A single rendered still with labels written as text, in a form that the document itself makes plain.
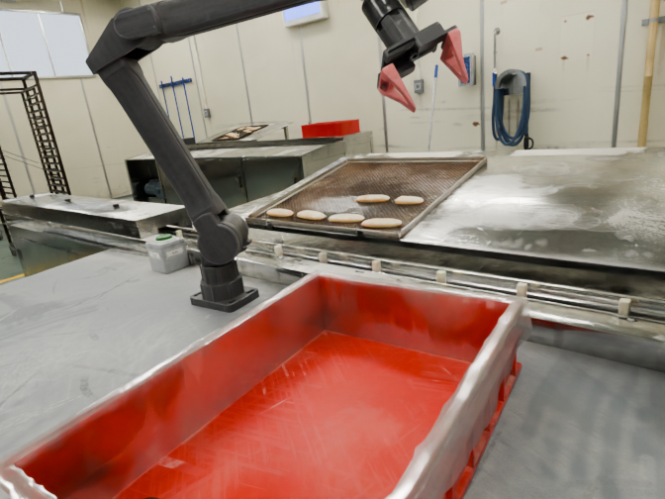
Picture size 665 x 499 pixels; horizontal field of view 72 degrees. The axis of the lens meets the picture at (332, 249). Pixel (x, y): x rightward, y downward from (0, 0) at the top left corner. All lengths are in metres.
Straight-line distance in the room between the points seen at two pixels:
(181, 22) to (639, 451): 0.85
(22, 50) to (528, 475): 8.20
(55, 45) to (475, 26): 6.14
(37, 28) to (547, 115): 7.00
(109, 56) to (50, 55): 7.57
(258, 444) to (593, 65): 4.20
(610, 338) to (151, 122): 0.78
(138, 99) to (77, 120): 7.57
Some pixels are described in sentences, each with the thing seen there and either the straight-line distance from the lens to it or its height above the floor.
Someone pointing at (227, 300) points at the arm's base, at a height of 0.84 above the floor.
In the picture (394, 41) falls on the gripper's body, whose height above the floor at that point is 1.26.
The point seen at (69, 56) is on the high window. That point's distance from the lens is 8.56.
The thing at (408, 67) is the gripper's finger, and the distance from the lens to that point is 0.82.
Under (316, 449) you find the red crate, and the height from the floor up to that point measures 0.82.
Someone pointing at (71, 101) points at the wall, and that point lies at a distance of 8.46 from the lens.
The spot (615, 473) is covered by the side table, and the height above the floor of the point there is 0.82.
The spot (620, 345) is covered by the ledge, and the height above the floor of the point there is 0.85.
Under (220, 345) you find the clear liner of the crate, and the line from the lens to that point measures 0.58.
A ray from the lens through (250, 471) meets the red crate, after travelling 0.53.
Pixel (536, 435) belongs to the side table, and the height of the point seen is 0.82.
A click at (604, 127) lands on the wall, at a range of 4.47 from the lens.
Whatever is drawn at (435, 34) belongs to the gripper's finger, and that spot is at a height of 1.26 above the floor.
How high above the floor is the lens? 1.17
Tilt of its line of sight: 18 degrees down
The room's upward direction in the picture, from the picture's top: 6 degrees counter-clockwise
